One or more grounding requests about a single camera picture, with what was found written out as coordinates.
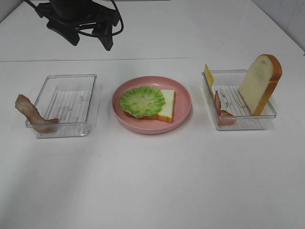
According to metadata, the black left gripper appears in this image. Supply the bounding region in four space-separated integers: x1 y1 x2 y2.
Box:
35 0 119 51

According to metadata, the green lettuce leaf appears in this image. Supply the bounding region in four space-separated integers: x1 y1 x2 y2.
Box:
120 86 165 119

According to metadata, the bread slice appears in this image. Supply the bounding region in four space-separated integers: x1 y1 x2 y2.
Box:
124 89 176 123
238 54 282 115

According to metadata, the left clear plastic tray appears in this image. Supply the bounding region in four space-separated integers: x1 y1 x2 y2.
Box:
25 74 100 138

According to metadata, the clear plastic tray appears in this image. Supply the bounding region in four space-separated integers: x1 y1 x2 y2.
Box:
202 70 276 130
25 74 100 138

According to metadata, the pink round plate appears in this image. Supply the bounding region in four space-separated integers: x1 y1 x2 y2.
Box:
112 76 192 134

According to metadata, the yellow cheese slice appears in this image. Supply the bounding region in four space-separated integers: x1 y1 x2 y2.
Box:
204 64 214 94

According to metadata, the right clear plastic tray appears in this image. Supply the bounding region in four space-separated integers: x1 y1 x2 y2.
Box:
202 70 276 130

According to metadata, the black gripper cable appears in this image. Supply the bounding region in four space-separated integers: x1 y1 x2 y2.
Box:
78 0 125 38

